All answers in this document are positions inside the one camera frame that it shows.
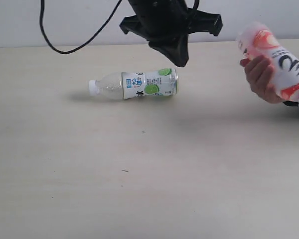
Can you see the peach label black cap bottle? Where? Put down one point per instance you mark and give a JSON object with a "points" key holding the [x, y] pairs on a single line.
{"points": [[257, 39]]}

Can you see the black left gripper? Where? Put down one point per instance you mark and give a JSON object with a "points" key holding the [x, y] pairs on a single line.
{"points": [[170, 21]]}

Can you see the lime label clear bottle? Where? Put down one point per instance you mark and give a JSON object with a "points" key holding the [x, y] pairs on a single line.
{"points": [[127, 85]]}

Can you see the person's open bare hand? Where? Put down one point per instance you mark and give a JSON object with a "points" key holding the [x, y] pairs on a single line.
{"points": [[259, 73]]}

